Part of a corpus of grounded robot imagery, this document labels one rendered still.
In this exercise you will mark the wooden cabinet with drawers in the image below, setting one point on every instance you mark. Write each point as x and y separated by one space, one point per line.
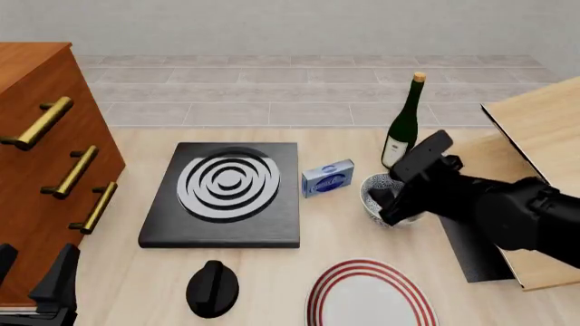
54 85

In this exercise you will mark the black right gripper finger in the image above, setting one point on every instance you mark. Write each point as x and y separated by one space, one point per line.
401 208

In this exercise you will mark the white plate with red rings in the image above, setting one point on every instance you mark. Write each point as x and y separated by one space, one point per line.
367 299

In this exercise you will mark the pale wooden box black inside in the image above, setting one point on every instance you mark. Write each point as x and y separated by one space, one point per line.
534 122

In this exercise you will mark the dark green wine bottle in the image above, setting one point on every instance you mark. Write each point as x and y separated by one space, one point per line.
402 136

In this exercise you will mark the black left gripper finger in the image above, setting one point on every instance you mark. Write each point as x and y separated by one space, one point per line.
5 259
59 285

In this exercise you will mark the flat black stove plate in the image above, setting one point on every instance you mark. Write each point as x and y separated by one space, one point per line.
172 224

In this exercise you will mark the round black stove knob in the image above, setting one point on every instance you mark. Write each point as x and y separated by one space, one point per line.
212 288

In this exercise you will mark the small blue printed box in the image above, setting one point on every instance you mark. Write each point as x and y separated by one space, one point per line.
327 180

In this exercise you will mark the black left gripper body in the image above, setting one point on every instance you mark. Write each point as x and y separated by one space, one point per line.
31 319

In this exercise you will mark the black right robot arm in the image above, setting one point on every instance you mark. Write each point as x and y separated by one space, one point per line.
512 210

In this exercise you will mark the patterned blue white bowl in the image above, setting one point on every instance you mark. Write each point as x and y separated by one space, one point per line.
372 190

